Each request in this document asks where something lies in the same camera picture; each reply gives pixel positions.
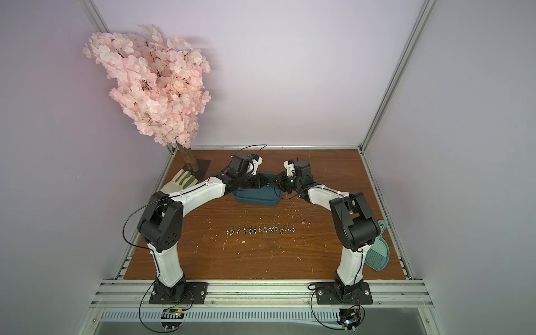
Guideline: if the teal plastic storage box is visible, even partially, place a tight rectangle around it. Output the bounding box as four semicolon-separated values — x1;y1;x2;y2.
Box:
232;173;282;207

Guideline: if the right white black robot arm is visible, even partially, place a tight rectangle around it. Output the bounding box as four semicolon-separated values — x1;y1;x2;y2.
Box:
276;160;381;295

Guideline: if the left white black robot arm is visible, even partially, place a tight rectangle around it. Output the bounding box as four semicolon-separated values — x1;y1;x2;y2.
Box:
138;154;267;300

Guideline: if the white green work glove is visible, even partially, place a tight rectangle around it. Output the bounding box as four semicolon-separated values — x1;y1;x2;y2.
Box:
161;169;198;194

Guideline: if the teal plastic dustpan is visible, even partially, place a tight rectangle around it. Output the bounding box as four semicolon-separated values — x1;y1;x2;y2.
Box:
364;220;390;272

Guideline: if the pink artificial blossom tree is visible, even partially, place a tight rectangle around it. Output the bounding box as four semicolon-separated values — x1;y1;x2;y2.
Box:
83;25;211;172

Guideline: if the right small circuit board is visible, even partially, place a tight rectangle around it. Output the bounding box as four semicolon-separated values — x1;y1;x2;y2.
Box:
337;305;365;332

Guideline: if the small circuit board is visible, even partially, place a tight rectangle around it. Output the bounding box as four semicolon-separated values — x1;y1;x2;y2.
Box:
337;305;365;332
160;308;186;332

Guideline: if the left small circuit board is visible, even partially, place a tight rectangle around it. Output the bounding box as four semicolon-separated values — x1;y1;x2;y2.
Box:
160;308;186;332

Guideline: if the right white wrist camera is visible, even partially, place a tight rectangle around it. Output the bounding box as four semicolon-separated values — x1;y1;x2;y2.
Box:
284;159;295;177

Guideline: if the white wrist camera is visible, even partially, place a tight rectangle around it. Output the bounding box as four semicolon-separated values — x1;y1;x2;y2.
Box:
284;159;295;177
247;154;262;175

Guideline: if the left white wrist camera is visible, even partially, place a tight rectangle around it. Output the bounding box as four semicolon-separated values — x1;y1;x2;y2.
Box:
247;154;262;175

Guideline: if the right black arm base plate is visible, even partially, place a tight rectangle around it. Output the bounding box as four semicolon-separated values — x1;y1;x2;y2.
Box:
308;281;374;305

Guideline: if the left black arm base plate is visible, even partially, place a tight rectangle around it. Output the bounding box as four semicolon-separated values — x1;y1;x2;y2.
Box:
149;281;209;305

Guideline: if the aluminium front rail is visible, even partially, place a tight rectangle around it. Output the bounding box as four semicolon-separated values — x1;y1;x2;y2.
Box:
90;280;433;308

